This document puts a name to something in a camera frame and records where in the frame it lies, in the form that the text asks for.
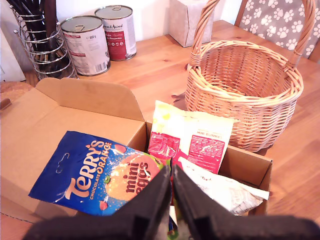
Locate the red label tin can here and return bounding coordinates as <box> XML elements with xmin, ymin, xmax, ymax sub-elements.
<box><xmin>94</xmin><ymin>4</ymin><xmax>138</xmax><ymax>62</ymax></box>

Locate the pale grey tissue box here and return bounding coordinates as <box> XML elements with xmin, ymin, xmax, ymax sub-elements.
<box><xmin>168</xmin><ymin>0</ymin><xmax>215</xmax><ymax>48</ymax></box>

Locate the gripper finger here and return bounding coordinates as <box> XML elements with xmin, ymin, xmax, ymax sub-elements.
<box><xmin>172</xmin><ymin>164</ymin><xmax>236</xmax><ymax>240</ymax></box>
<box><xmin>111</xmin><ymin>164</ymin><xmax>173</xmax><ymax>240</ymax></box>

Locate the plain white printed bag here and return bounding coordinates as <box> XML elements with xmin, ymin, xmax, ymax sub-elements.
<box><xmin>177</xmin><ymin>156</ymin><xmax>271</xmax><ymax>216</ymax></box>

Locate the blue Terry's mini eggs bag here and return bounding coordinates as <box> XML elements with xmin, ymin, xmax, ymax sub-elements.
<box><xmin>28</xmin><ymin>130</ymin><xmax>173</xmax><ymax>217</ymax></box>

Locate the wire utensil holder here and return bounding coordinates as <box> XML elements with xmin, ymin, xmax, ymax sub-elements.
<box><xmin>9</xmin><ymin>4</ymin><xmax>79</xmax><ymax>81</ymax></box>

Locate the white label tin can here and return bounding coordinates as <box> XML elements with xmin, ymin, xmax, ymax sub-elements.
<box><xmin>60</xmin><ymin>14</ymin><xmax>112</xmax><ymax>77</ymax></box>

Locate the red white mini bunnies bag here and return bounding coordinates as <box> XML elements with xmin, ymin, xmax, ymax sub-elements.
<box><xmin>147</xmin><ymin>99</ymin><xmax>235</xmax><ymax>175</ymax></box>

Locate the cork coaster stack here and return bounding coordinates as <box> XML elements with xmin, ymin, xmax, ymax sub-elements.
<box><xmin>0</xmin><ymin>81</ymin><xmax>35</xmax><ymax>101</ymax></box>

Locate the dark wooden handled utensil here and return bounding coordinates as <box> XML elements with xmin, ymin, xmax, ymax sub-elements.
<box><xmin>43</xmin><ymin>0</ymin><xmax>59</xmax><ymax>51</ymax></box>

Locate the open cardboard box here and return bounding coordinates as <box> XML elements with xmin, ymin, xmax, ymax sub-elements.
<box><xmin>0</xmin><ymin>77</ymin><xmax>273</xmax><ymax>224</ymax></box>

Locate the woven wicker basket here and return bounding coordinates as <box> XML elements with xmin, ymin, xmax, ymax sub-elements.
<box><xmin>184</xmin><ymin>0</ymin><xmax>318</xmax><ymax>154</ymax></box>

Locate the white Porlex box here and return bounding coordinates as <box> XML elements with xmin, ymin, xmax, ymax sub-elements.
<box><xmin>0</xmin><ymin>24</ymin><xmax>27</xmax><ymax>83</ymax></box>

